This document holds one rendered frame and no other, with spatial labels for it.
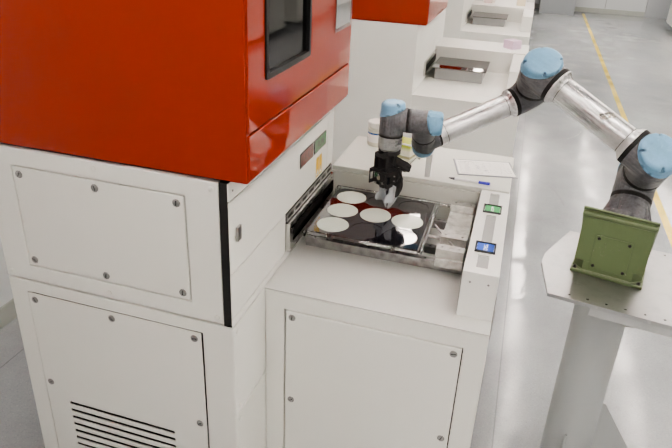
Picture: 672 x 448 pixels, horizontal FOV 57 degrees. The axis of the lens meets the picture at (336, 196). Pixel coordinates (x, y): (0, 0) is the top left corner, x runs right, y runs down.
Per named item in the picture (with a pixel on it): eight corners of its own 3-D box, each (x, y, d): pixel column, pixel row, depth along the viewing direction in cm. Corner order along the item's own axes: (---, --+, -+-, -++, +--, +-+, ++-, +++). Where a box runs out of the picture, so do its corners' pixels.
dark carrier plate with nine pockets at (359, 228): (306, 231, 190) (306, 229, 190) (339, 188, 220) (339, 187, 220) (417, 251, 181) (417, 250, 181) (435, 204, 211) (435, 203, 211)
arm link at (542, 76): (673, 173, 182) (532, 63, 202) (695, 150, 169) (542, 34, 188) (646, 199, 180) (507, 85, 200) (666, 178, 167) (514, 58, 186)
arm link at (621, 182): (644, 213, 191) (654, 175, 195) (661, 196, 179) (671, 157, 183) (604, 200, 194) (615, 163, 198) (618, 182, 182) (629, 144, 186)
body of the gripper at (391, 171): (367, 184, 199) (370, 149, 194) (384, 177, 204) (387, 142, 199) (386, 191, 194) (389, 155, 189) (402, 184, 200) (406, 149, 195)
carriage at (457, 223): (433, 266, 182) (434, 258, 181) (450, 215, 214) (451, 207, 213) (461, 271, 180) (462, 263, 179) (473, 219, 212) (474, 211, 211)
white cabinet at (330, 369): (265, 493, 209) (263, 289, 174) (346, 328, 293) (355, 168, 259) (455, 551, 193) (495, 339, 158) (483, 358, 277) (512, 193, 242)
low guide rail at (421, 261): (305, 244, 197) (305, 236, 196) (307, 242, 199) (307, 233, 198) (462, 275, 185) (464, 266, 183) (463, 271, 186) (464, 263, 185)
